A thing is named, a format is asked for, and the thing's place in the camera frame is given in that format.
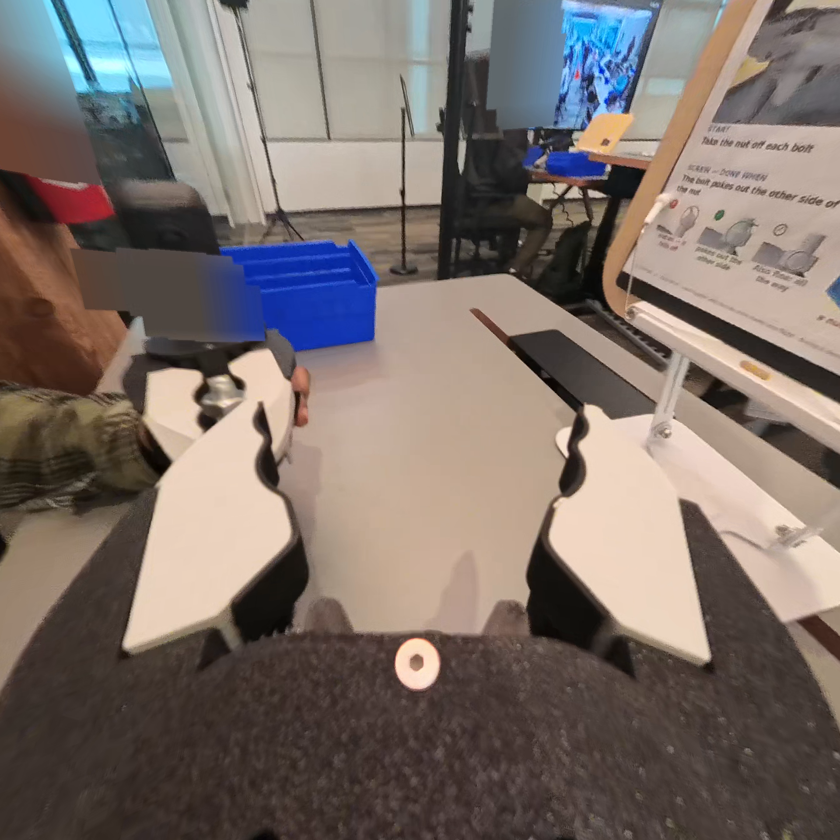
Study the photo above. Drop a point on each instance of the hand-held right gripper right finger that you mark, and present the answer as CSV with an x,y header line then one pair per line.
x,y
623,538

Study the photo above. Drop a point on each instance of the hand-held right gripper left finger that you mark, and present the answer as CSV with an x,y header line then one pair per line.
x,y
210,525

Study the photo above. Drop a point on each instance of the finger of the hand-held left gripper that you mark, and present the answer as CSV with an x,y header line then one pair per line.
x,y
167,407
275,394

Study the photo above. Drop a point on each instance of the silver hex bolt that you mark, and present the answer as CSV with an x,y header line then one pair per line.
x,y
220,394

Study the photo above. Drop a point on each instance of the blue plastic parts bin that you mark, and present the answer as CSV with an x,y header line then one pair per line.
x,y
315,308

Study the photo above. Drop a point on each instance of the person's left hand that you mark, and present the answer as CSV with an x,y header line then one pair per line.
x,y
300,400

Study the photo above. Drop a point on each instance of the white tablet stand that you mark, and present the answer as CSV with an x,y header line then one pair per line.
x,y
722,499

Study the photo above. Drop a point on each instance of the wooden pillar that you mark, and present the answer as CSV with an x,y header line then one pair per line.
x,y
39,328

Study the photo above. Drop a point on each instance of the black rectangular table panel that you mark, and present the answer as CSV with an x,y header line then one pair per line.
x,y
577,374

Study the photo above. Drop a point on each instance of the black light panel on stand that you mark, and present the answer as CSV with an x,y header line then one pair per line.
x,y
261,134

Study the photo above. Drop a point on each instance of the black microphone stand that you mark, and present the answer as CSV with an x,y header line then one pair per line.
x,y
403,197

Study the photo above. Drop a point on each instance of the black office chair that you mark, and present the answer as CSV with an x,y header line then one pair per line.
x,y
479,216

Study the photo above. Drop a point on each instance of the dark backpack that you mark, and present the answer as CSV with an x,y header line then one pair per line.
x,y
568,262

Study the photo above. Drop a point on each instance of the wooden desk with black legs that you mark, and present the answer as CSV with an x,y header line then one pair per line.
x,y
623,157

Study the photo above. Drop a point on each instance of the small wooden tablet board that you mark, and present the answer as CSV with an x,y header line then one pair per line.
x,y
607,134

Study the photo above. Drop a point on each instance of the wooden instruction board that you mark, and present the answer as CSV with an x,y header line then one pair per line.
x,y
682,131

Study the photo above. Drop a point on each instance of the red wall-mounted box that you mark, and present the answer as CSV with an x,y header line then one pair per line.
x,y
72,200

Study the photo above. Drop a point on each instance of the black metal post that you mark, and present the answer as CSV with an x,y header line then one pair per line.
x,y
453,131

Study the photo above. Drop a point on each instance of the large wall display screen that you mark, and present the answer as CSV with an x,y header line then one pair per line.
x,y
604,65

